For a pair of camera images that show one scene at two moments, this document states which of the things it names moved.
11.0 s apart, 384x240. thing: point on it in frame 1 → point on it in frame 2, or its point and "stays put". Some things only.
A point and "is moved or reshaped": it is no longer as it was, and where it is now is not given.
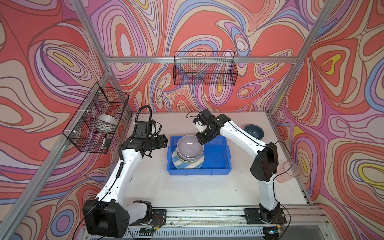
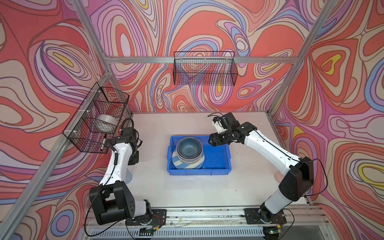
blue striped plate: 186,165 stays put
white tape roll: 106,123 stays put
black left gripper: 161,140 → 135,158
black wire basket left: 94,127 stays put
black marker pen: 104,142 stays put
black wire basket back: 205,68 stays put
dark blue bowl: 255,130 is moved or reshaped
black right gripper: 202,140 → 215,140
